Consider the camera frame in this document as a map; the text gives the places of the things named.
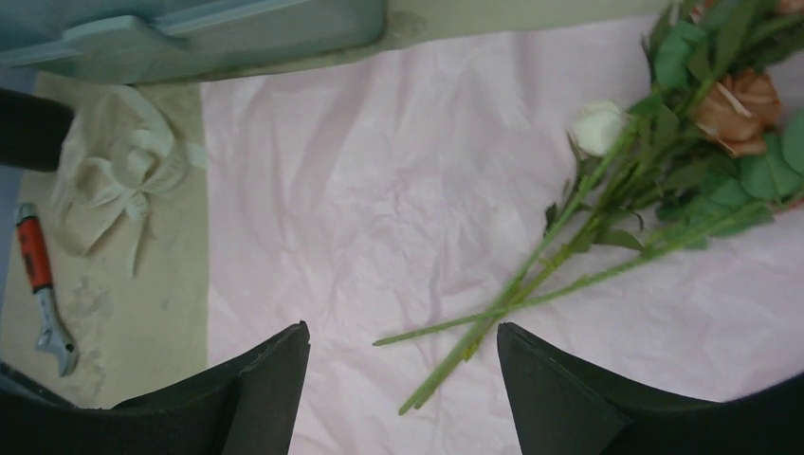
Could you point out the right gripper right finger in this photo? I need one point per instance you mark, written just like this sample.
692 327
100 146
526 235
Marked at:
562 404

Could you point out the silver adjustable wrench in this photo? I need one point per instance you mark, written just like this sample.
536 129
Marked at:
54 338

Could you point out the green plastic toolbox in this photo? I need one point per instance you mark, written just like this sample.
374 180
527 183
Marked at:
126 42

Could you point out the black cylindrical vase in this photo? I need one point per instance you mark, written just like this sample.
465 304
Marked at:
33 131

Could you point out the beige printed ribbon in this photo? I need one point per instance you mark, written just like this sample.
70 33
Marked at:
148 161

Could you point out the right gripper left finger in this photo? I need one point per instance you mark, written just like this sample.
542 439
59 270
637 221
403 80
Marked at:
246 405

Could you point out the artificial flower bunch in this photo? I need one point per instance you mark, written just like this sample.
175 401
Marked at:
706 153

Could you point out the purple wrapping paper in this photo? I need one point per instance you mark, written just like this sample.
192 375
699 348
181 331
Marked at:
373 198

